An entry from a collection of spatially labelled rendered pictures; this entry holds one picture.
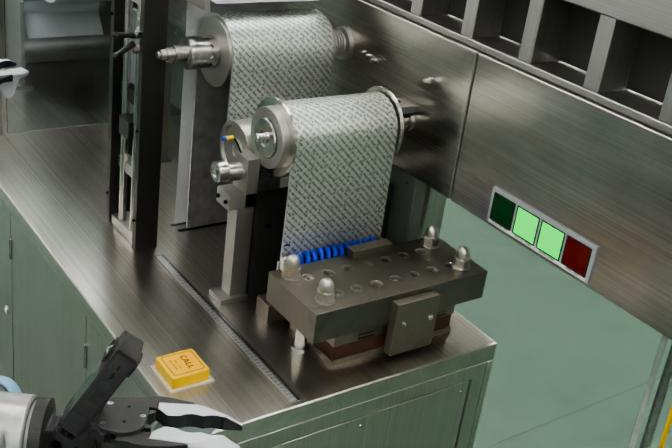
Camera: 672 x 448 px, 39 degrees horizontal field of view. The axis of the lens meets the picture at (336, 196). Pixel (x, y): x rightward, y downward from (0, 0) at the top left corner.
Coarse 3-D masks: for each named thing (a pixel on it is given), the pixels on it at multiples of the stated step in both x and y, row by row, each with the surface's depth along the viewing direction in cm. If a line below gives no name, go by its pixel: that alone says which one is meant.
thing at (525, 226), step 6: (522, 210) 167; (516, 216) 169; (522, 216) 167; (528, 216) 166; (534, 216) 165; (516, 222) 169; (522, 222) 168; (528, 222) 166; (534, 222) 165; (516, 228) 169; (522, 228) 168; (528, 228) 167; (534, 228) 165; (522, 234) 168; (528, 234) 167; (534, 234) 166; (528, 240) 167
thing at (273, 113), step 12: (264, 108) 171; (276, 108) 170; (252, 120) 175; (276, 120) 168; (252, 132) 176; (276, 132) 169; (288, 132) 168; (252, 144) 177; (288, 144) 168; (276, 156) 170
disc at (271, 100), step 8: (272, 96) 171; (264, 104) 174; (272, 104) 172; (280, 104) 169; (288, 112) 168; (288, 120) 168; (288, 128) 168; (296, 136) 167; (296, 144) 167; (296, 152) 168; (288, 160) 170; (280, 168) 172; (288, 168) 170; (280, 176) 173
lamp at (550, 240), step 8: (544, 224) 163; (544, 232) 164; (552, 232) 162; (560, 232) 160; (544, 240) 164; (552, 240) 162; (560, 240) 161; (544, 248) 164; (552, 248) 163; (560, 248) 161; (552, 256) 163
